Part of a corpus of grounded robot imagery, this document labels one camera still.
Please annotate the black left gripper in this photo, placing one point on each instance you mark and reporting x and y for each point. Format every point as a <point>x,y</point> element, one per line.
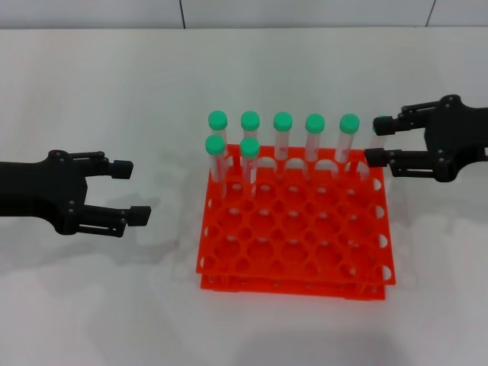
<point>38,190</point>

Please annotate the green-capped clear test tube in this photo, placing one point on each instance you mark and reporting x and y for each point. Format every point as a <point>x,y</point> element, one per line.
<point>349,124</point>
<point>283,122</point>
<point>250,148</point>
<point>377,143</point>
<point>315,124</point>
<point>250,121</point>
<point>214,145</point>
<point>217,120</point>

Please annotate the orange test tube rack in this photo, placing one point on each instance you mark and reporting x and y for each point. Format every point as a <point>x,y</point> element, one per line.
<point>289,289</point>

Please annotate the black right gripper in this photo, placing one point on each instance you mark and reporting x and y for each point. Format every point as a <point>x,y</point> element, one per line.
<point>453,137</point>

